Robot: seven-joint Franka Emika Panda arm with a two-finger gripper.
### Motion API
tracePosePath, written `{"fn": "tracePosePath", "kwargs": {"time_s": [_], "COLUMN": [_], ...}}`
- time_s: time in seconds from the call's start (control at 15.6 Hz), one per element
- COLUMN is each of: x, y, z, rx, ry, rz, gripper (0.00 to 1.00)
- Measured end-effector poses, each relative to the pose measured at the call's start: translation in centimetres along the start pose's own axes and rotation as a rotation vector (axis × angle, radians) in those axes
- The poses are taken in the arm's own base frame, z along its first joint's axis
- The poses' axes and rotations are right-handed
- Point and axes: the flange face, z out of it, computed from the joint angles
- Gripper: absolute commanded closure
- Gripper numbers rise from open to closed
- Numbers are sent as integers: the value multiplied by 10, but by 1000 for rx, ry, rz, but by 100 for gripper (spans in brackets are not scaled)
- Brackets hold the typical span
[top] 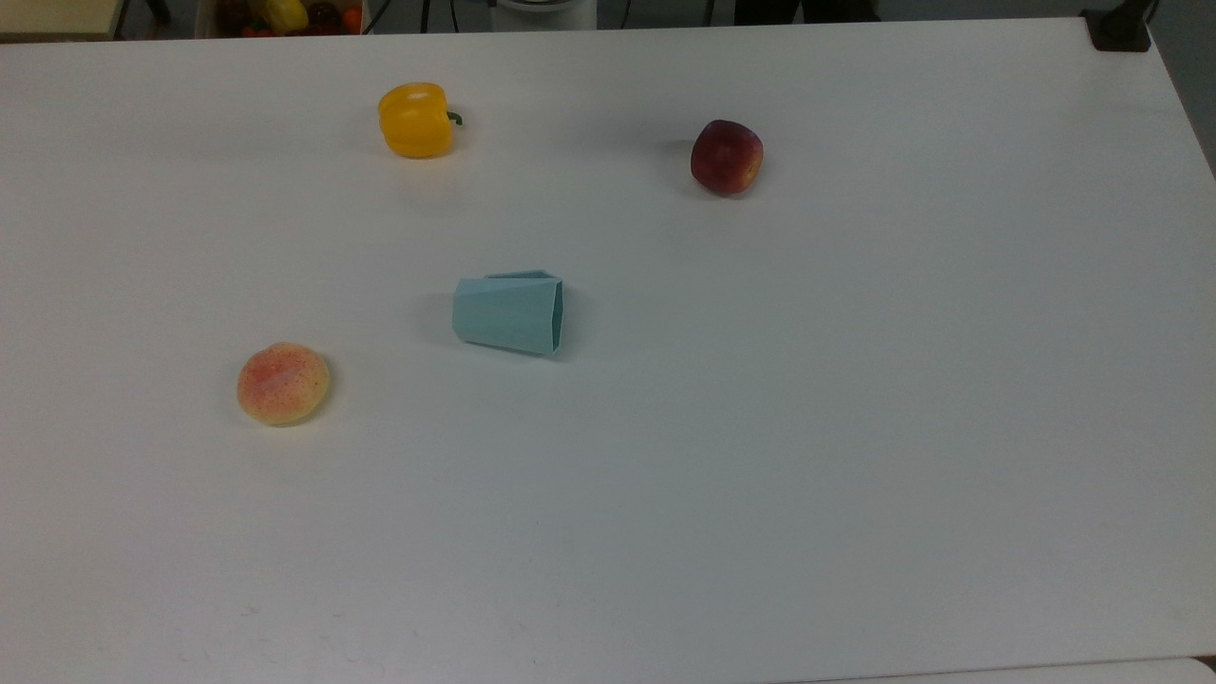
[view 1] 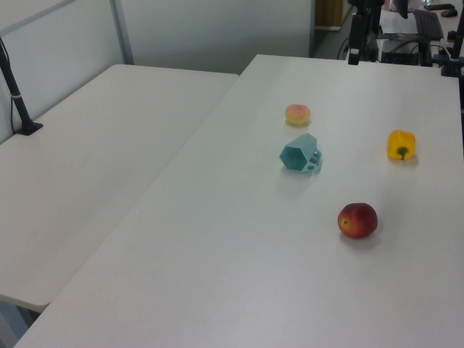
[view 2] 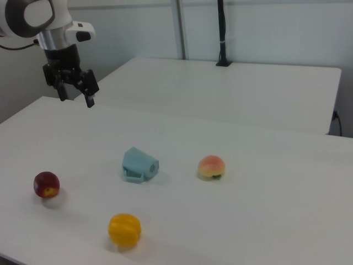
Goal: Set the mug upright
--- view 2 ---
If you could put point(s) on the pink yellow peach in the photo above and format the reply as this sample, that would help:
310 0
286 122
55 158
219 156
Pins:
211 167

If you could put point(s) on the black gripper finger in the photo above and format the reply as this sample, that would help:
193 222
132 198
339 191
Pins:
62 92
89 85

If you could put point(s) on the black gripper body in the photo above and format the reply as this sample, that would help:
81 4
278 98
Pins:
64 59

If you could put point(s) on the red apple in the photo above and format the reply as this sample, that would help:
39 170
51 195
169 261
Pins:
45 183

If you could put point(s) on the black pole with base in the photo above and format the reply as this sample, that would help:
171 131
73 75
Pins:
222 33

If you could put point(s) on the yellow bell pepper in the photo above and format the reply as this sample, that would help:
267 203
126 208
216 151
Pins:
124 229

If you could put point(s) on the white table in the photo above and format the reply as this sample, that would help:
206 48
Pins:
220 91

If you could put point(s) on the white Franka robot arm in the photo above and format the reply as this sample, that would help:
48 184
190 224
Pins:
55 16

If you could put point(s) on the grey metal wall post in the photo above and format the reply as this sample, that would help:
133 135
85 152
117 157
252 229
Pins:
182 27

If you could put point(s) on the light blue mug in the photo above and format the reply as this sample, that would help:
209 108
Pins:
138 163

